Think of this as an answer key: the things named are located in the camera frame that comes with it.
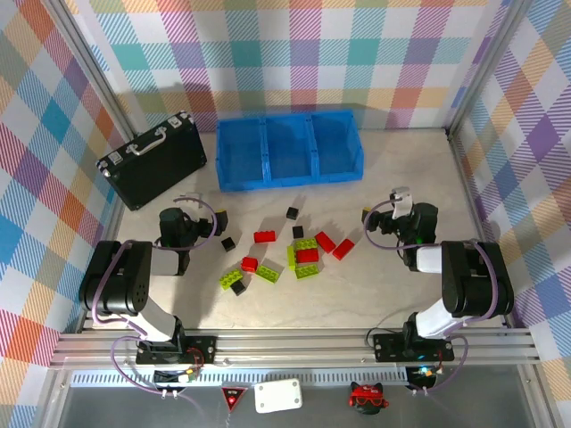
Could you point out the black lego cube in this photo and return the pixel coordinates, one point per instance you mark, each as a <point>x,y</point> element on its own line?
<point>297,232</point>
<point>228,244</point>
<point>237,289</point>
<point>292,213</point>

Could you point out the red lego brick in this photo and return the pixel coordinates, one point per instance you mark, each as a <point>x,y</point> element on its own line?
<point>265,236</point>
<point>250,264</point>
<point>343,249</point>
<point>307,256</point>
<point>325,242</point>

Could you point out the blue three-compartment bin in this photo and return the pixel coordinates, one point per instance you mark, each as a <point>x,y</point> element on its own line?
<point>285,151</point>

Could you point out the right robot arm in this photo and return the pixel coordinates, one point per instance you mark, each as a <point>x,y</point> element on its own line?
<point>473,276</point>

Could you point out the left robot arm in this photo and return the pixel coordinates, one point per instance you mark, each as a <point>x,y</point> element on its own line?
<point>120,276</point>

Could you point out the red triangle sticker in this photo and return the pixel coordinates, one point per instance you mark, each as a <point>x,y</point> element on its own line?
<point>232,397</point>

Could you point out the black cat toy red glasses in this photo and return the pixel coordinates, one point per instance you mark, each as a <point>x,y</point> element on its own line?
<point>369,396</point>

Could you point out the white plastic box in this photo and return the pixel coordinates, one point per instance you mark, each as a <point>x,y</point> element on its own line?
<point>278,397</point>

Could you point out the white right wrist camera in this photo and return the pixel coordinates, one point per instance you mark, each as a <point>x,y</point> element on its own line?
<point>401,203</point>

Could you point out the aluminium side rail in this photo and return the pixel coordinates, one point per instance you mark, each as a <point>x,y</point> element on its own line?
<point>466,187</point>
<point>112,220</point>

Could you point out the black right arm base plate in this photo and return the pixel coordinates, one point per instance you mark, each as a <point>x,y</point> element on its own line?
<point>388,348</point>

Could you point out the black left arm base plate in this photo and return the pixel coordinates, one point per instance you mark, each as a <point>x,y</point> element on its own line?
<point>201,350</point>

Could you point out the aluminium frame rail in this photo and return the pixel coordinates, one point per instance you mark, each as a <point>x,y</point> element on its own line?
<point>290,348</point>

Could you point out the aluminium frame post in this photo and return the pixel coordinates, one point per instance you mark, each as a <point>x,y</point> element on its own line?
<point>92,58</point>
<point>488,58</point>

